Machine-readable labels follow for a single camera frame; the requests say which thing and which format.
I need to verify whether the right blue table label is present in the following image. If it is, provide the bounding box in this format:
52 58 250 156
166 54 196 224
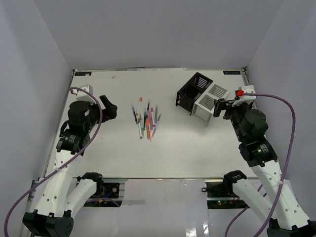
223 71 241 75

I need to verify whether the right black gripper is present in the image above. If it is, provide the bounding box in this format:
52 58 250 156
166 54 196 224
214 98 253 143

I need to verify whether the green transparent pen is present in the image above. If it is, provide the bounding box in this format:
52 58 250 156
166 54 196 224
141 112 146 131

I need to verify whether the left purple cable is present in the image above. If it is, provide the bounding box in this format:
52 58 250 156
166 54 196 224
3 86 103 236

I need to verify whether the orange capped white marker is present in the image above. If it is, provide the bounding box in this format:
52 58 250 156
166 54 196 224
136 97 143 115

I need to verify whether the brown capped white marker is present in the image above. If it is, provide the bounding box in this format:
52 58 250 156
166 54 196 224
138 118 143 139

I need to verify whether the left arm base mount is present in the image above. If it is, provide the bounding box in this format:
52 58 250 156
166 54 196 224
84 183 122 207

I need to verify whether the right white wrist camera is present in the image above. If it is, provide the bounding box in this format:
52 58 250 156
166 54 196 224
233 85 256 107

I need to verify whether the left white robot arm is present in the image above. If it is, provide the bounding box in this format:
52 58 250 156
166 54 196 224
23 95 118 237

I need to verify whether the left blue table label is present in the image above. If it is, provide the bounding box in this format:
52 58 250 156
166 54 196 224
74 72 92 77

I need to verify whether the purple cable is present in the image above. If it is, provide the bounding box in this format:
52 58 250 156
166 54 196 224
224 93 296 237
3 86 103 236

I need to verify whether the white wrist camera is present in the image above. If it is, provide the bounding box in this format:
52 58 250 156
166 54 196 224
73 84 94 103
233 85 256 107

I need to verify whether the blue pen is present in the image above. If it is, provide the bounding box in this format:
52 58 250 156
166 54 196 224
131 104 138 124

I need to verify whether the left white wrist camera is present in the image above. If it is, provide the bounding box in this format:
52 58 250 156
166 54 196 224
73 84 94 103

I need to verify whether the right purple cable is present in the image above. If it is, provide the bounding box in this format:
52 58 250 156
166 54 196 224
224 93 296 237

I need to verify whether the tan pen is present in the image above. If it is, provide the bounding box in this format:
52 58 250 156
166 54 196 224
146 117 151 140

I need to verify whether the white slotted container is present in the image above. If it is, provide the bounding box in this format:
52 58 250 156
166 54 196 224
192 84 230 126

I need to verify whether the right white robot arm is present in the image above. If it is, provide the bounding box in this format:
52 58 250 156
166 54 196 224
213 99 316 237

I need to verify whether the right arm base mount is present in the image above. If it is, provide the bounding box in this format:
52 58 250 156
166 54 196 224
201 182 247 210

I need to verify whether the black slotted container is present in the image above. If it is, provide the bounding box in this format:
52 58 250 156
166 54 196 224
175 72 214 114

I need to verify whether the dark green pen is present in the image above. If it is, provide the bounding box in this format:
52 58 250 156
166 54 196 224
146 99 150 121

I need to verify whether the blue table label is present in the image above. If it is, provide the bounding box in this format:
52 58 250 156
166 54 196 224
223 71 241 75
74 72 92 77

